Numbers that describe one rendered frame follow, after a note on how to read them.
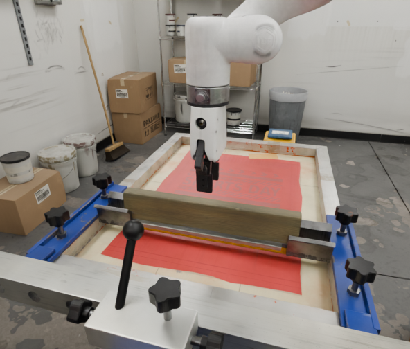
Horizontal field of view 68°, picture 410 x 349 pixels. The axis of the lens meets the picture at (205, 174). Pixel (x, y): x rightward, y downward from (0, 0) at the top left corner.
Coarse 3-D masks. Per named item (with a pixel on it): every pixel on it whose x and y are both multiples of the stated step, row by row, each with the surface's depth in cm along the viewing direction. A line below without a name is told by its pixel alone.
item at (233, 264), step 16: (256, 160) 109; (272, 160) 109; (288, 176) 97; (288, 192) 88; (288, 208) 80; (208, 256) 64; (224, 256) 64; (240, 256) 64; (256, 256) 64; (272, 256) 64; (288, 256) 64; (208, 272) 60; (224, 272) 60; (240, 272) 60; (256, 272) 60; (272, 272) 60; (288, 272) 60; (272, 288) 56; (288, 288) 56
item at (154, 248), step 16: (192, 160) 109; (224, 160) 109; (240, 160) 109; (176, 176) 97; (112, 240) 69; (144, 240) 69; (160, 240) 69; (176, 240) 69; (192, 240) 69; (112, 256) 64; (144, 256) 64; (160, 256) 64; (176, 256) 64; (192, 256) 64
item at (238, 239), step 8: (144, 224) 67; (152, 224) 67; (160, 224) 67; (168, 224) 67; (176, 232) 66; (184, 232) 65; (192, 232) 65; (200, 232) 65; (208, 232) 65; (224, 240) 63; (232, 240) 63; (240, 240) 62; (248, 240) 62; (256, 240) 62; (264, 240) 62; (272, 248) 61; (280, 248) 60
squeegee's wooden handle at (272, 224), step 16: (128, 192) 67; (144, 192) 67; (160, 192) 67; (128, 208) 69; (144, 208) 67; (160, 208) 66; (176, 208) 65; (192, 208) 64; (208, 208) 63; (224, 208) 62; (240, 208) 61; (256, 208) 61; (272, 208) 61; (176, 224) 67; (192, 224) 66; (208, 224) 64; (224, 224) 63; (240, 224) 62; (256, 224) 61; (272, 224) 60; (288, 224) 59; (272, 240) 62
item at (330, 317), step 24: (168, 144) 113; (240, 144) 116; (264, 144) 113; (288, 144) 113; (144, 168) 94; (336, 192) 81; (72, 264) 57; (96, 264) 57; (192, 288) 52; (216, 288) 52; (288, 312) 48; (312, 312) 48; (336, 312) 48
